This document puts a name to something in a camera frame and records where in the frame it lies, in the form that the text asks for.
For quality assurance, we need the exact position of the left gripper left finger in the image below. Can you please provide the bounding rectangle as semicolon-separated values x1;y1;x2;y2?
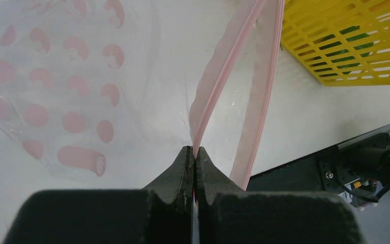
4;146;193;243

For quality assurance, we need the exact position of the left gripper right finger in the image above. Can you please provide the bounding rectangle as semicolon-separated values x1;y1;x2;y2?
195;147;364;243

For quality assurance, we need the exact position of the clear pink-dotted zip bag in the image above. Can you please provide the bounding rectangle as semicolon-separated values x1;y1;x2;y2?
0;1;285;188

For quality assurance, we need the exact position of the yellow plastic basket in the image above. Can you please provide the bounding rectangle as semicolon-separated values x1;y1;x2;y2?
281;0;390;86

